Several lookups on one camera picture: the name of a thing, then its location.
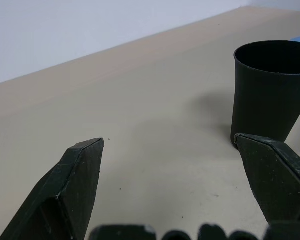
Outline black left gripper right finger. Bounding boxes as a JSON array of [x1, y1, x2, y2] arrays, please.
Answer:
[[233, 133, 300, 225]]

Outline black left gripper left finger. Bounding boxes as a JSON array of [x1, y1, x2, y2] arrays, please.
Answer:
[[0, 137, 105, 240]]

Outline black plastic cup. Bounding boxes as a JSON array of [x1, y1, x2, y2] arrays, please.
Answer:
[[229, 39, 300, 151]]

